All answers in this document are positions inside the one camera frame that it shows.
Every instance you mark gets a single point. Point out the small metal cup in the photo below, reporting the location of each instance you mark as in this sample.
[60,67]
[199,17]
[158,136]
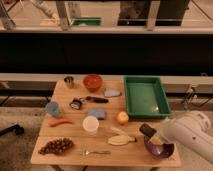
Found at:
[69,81]

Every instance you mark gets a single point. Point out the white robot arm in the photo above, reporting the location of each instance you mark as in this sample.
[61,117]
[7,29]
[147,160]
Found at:
[189,129]

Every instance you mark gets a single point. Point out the red yellow apple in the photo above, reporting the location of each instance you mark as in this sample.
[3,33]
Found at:
[122,118]

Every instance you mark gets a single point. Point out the purple bowl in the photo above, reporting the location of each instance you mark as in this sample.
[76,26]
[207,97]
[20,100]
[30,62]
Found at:
[158,151]

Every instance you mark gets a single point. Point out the black handled tool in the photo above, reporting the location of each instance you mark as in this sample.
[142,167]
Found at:
[96,99]

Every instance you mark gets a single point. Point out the yellow banana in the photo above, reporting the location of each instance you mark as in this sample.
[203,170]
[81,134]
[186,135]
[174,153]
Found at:
[120,140]

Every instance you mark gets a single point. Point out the grey whiteboard eraser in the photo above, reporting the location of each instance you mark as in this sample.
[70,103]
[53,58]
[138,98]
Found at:
[111,93]

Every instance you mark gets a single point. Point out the green plastic tray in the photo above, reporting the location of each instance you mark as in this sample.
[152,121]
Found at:
[145,98]

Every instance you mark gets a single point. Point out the wooden table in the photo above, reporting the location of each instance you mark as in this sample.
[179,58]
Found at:
[132,154]

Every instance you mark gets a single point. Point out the blue plastic cup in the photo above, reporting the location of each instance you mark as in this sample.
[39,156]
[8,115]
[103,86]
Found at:
[53,109]

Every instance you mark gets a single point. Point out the blue sponge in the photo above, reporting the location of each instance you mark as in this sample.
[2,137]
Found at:
[100,114]

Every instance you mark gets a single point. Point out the green box in background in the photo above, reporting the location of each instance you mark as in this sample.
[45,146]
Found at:
[95,21]

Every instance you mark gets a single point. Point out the red bowl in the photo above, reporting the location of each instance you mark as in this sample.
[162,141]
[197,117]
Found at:
[92,82]

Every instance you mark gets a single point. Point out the white plastic cup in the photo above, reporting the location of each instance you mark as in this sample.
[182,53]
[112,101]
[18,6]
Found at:
[90,125]

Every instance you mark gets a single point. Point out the metal fork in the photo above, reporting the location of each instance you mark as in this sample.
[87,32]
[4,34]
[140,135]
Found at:
[87,152]

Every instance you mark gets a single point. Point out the bunch of dark grapes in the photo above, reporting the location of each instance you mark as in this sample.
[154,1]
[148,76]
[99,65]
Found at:
[57,146]

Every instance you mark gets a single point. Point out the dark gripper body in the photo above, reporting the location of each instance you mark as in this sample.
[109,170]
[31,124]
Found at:
[147,130]

